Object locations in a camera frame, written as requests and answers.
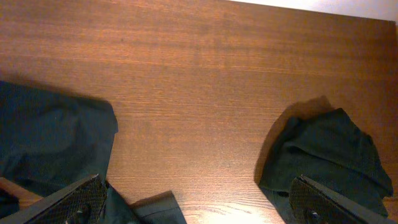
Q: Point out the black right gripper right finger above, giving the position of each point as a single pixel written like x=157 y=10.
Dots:
x=313 y=203

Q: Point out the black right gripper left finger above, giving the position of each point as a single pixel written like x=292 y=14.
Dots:
x=81 y=202

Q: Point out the black pants with red waistband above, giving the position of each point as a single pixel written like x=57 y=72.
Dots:
x=50 y=141

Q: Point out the black folded garment right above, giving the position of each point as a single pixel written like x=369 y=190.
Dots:
x=331 y=150

